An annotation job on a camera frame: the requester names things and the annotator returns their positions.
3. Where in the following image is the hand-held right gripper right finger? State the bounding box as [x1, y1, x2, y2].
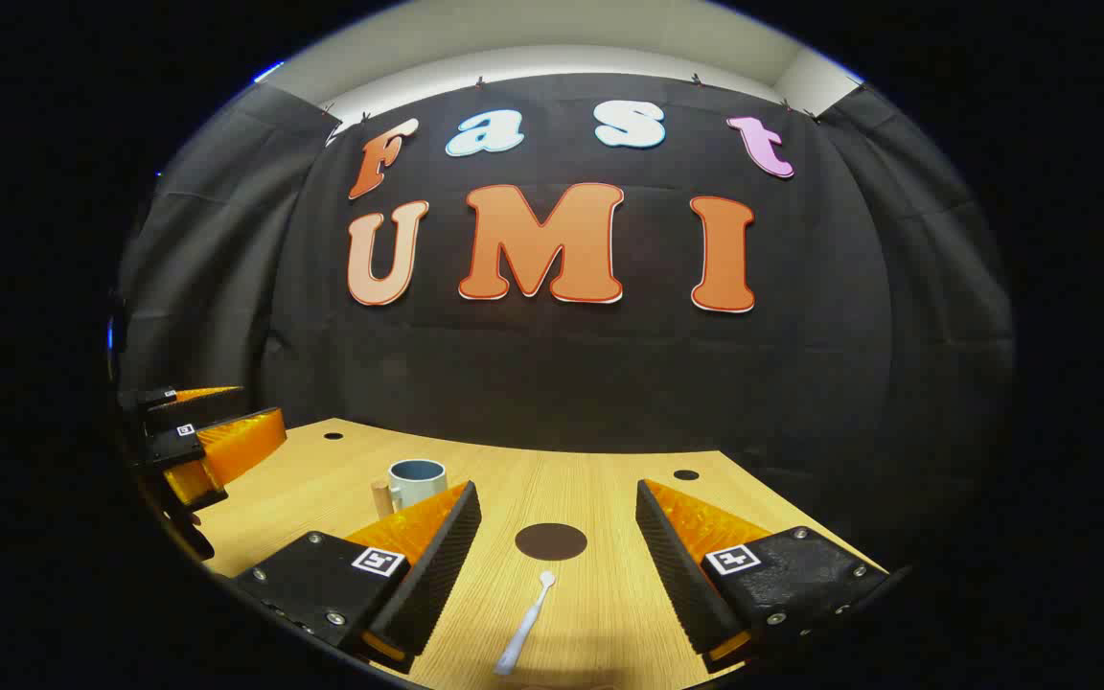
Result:
[635, 479, 888, 672]

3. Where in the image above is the wooden desktop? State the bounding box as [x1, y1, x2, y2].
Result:
[193, 418, 888, 690]

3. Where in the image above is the blue cup with wooden handle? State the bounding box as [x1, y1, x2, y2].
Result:
[370, 459, 449, 523]

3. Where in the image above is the white toothbrush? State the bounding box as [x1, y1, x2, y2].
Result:
[494, 571, 556, 677]

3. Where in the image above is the round dark brown coaster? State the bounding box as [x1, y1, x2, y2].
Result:
[515, 522, 588, 562]

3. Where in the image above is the black backdrop cloth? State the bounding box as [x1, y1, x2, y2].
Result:
[116, 72, 1018, 576]

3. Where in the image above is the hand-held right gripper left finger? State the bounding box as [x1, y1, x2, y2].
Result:
[231, 481, 483, 672]

